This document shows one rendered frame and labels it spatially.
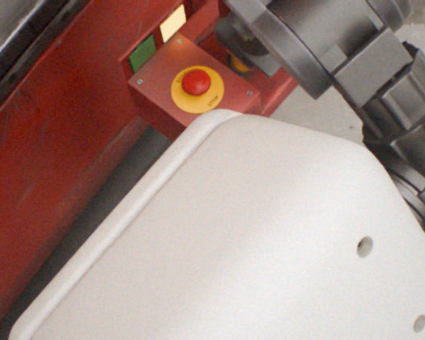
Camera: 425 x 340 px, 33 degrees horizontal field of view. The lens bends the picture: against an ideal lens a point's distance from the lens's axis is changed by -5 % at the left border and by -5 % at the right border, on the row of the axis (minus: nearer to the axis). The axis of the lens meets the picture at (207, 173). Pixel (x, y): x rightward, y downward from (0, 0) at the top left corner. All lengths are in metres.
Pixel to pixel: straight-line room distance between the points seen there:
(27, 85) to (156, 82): 0.20
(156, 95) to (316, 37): 0.55
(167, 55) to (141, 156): 0.76
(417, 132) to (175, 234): 0.22
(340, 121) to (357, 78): 1.35
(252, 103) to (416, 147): 0.52
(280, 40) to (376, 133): 0.10
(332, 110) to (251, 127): 1.49
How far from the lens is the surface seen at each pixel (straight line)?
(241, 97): 1.03
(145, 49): 1.03
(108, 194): 1.78
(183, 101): 1.03
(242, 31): 0.87
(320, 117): 1.87
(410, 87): 0.53
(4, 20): 1.04
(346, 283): 0.35
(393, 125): 0.54
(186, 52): 1.07
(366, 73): 0.53
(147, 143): 1.81
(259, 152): 0.38
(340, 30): 0.52
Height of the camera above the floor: 1.71
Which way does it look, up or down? 70 degrees down
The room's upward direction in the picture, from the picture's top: 12 degrees counter-clockwise
